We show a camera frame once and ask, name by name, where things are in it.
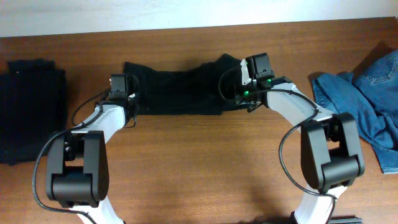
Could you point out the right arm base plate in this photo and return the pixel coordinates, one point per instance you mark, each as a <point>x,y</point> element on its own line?
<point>354,220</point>

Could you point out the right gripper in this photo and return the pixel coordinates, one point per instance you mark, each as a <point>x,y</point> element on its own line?
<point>241,100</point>

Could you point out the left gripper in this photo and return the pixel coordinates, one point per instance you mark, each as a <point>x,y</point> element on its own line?
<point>134,101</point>

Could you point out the black fabric storage container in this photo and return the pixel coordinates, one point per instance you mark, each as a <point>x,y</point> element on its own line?
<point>33,107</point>

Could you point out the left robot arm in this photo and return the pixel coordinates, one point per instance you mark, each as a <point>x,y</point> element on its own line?
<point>77,175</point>

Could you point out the black t-shirt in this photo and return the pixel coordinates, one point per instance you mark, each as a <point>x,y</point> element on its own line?
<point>206,90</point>

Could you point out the blue denim jeans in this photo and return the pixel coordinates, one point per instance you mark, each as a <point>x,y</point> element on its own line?
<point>371,98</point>

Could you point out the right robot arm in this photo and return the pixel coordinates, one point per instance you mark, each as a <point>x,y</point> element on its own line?
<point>330,153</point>

